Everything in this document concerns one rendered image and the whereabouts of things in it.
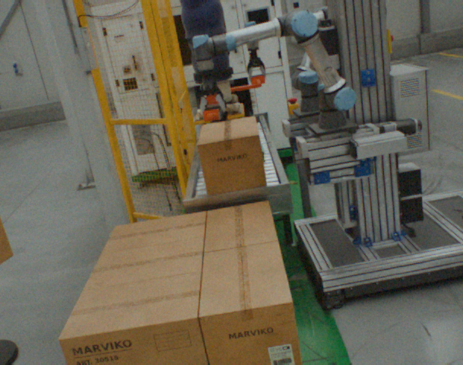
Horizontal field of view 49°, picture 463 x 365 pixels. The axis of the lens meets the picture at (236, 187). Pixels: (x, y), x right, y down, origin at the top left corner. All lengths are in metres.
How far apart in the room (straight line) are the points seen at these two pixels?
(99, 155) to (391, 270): 2.30
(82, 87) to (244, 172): 1.42
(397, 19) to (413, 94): 9.88
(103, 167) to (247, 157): 1.30
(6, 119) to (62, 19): 8.92
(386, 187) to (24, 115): 10.38
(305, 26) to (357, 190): 1.09
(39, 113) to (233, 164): 9.54
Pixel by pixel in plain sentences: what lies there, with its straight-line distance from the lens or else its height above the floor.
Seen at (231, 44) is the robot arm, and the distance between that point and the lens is 2.42.
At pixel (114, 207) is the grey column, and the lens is 4.17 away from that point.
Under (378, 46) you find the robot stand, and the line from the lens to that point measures 2.97.
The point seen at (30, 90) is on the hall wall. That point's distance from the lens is 12.64.
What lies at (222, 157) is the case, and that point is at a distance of 3.26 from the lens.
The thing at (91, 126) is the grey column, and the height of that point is 1.07.
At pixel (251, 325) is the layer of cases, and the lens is 2.22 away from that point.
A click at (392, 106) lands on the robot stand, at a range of 3.04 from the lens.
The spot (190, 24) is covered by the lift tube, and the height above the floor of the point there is 1.67.
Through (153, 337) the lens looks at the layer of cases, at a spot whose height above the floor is 0.48.
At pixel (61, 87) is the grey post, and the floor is 1.21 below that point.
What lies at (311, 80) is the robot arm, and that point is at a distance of 3.21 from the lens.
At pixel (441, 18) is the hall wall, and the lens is 13.28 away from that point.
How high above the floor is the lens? 1.71
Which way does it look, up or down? 19 degrees down
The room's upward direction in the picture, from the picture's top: 10 degrees counter-clockwise
